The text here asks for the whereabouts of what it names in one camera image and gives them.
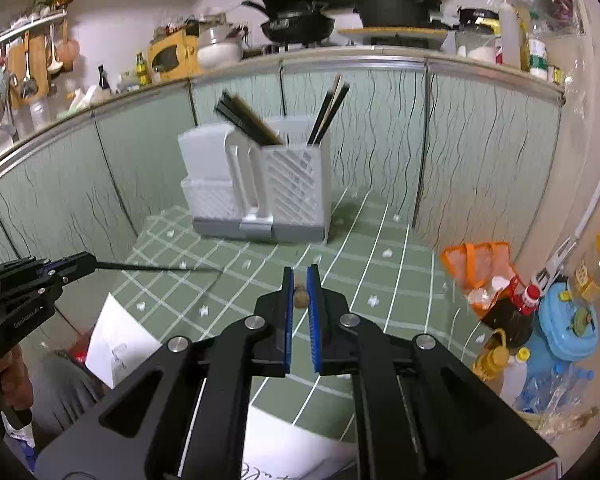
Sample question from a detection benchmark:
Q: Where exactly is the white squeeze bottle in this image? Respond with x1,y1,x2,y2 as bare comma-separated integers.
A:
497,2,523,68

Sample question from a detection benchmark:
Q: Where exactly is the dark oil bottle red cap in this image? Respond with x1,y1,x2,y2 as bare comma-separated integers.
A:
480,275,543,356

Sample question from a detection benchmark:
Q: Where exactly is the white jug yellow cap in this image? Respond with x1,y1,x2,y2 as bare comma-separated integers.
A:
500,347,531,406

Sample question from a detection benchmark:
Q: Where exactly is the round wooden board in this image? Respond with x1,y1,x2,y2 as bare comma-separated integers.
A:
337,26,451,42

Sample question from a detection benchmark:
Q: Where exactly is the orange mesh bag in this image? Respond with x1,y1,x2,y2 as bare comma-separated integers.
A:
440,241,518,311

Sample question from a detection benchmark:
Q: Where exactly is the white lidded pot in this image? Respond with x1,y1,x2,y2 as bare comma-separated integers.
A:
197,22,246,68

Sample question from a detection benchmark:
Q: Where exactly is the white grey utensil holder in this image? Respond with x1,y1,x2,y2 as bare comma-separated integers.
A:
177,115,333,245

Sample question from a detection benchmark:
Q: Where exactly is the black cooking pot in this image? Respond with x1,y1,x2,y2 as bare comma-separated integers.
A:
355,0,443,28

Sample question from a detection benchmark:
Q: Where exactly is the black chopstick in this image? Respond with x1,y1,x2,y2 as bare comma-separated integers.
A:
307,91,333,146
94,261,226,276
219,95,268,145
315,84,351,146
311,87,346,146
224,90,276,145
214,102,261,145

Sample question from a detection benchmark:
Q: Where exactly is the yellow cooking oil bottle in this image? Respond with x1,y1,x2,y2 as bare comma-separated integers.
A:
472,330,511,381

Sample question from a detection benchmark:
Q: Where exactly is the green label plastic bottle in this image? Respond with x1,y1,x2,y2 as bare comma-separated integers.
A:
529,12,551,81

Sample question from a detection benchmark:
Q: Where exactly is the green checked tablecloth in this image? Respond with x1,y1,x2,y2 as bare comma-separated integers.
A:
85,187,486,480

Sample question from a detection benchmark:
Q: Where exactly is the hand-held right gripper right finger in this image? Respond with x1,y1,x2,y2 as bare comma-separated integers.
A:
306,264,563,480

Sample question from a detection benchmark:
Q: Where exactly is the clear water bottle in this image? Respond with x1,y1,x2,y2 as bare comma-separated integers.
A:
517,365,596,411

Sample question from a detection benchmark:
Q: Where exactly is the clear jar black lid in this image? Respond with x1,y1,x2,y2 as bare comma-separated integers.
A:
455,7,501,63

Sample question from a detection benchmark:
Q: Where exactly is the hanging wooden cutting board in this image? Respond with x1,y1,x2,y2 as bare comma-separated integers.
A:
7,35,48,106

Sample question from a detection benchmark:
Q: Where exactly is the clear jar yellow lid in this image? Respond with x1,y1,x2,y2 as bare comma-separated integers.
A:
575,232,600,301

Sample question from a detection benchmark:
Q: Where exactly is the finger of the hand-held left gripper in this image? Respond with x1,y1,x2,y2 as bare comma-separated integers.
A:
44,266,97,290
39,252,99,272

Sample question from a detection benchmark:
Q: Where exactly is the blue plastic box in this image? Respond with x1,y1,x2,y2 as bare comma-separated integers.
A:
522,282,600,396

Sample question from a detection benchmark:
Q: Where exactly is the white plastic clip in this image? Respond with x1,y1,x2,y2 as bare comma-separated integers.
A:
532,242,578,286

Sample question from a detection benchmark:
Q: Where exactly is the person's left leg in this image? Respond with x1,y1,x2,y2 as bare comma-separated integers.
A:
27,350,106,441

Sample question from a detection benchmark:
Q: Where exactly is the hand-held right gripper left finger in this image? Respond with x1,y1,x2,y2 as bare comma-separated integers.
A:
35,266,295,480

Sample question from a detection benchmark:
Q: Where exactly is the black wok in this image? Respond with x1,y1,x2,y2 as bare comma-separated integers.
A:
242,0,336,43

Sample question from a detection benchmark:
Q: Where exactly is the red packet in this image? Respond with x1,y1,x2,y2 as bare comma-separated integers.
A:
72,335,93,366

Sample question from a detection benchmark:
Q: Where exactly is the yellow kitchen appliance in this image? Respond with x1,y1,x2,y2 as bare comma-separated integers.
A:
147,27,201,83

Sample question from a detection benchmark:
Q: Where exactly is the person's left hand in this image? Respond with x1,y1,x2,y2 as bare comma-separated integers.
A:
0,347,33,428

